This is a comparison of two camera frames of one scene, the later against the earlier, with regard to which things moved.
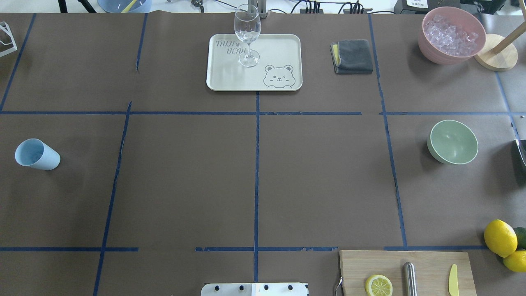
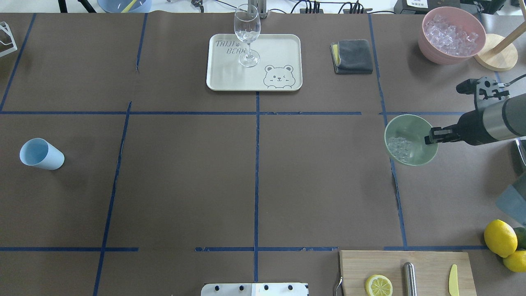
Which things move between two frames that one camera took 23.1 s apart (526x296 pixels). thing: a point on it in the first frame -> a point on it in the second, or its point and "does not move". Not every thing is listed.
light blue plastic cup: [35, 153] does not move
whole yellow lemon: [500, 238] does not move
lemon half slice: [379, 285] does not move
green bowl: [452, 142] -> [404, 140]
